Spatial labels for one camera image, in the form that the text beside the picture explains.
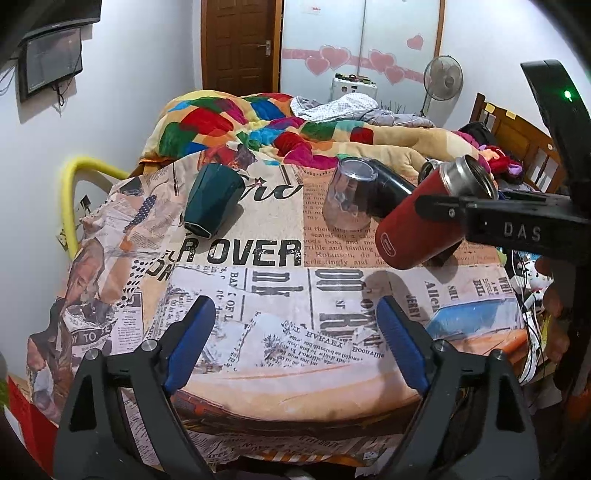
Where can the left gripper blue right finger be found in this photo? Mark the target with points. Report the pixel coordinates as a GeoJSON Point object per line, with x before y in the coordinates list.
{"type": "Point", "coordinates": [409, 342]}

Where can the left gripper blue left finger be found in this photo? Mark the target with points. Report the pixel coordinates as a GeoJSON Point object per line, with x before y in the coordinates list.
{"type": "Point", "coordinates": [183, 342]}

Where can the red thermos cup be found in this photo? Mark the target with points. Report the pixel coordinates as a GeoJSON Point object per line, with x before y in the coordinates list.
{"type": "Point", "coordinates": [429, 220]}

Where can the clear plastic cup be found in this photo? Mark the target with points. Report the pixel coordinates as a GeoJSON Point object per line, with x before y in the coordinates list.
{"type": "Point", "coordinates": [347, 200]}

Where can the person's right hand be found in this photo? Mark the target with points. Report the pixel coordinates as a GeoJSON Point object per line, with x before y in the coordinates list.
{"type": "Point", "coordinates": [558, 297]}

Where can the wooden headboard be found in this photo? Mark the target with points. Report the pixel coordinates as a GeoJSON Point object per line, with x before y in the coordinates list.
{"type": "Point", "coordinates": [542, 166]}

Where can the cow plush toy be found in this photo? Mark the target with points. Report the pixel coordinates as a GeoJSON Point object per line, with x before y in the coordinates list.
{"type": "Point", "coordinates": [536, 285]}

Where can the red plush toy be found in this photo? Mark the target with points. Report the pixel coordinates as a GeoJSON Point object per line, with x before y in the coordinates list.
{"type": "Point", "coordinates": [501, 163]}

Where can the newspaper print tablecloth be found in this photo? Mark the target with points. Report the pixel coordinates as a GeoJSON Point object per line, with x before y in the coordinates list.
{"type": "Point", "coordinates": [295, 369]}

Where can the black thermos bottle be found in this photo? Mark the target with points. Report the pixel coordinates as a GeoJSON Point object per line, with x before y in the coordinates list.
{"type": "Point", "coordinates": [389, 190]}

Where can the dark green mug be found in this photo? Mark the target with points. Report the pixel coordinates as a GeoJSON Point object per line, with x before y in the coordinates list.
{"type": "Point", "coordinates": [213, 196]}

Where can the standing electric fan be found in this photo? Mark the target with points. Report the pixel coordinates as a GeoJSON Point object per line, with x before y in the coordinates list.
{"type": "Point", "coordinates": [443, 80]}

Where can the grey white crumpled cloth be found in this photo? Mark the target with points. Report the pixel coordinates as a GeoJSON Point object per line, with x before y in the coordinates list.
{"type": "Point", "coordinates": [355, 106]}

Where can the colourful patchwork quilt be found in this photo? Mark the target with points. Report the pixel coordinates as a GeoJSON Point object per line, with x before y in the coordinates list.
{"type": "Point", "coordinates": [236, 131]}

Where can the frosted sliding wardrobe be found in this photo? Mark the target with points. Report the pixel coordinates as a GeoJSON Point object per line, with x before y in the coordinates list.
{"type": "Point", "coordinates": [388, 42]}

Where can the white small cabinet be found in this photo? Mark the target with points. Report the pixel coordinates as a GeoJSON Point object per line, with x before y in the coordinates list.
{"type": "Point", "coordinates": [353, 86]}

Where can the brown wooden door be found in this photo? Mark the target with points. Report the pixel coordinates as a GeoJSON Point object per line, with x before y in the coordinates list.
{"type": "Point", "coordinates": [240, 45]}

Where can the small wall monitor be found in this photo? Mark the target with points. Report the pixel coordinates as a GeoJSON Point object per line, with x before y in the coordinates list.
{"type": "Point", "coordinates": [46, 60]}

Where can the wall mounted television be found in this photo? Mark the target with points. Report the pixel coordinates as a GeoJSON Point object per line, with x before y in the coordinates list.
{"type": "Point", "coordinates": [21, 19]}

